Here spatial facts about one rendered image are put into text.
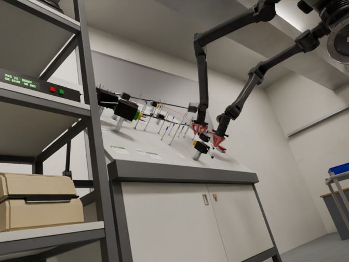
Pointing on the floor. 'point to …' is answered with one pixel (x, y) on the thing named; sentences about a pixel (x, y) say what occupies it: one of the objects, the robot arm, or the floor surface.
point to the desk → (340, 225)
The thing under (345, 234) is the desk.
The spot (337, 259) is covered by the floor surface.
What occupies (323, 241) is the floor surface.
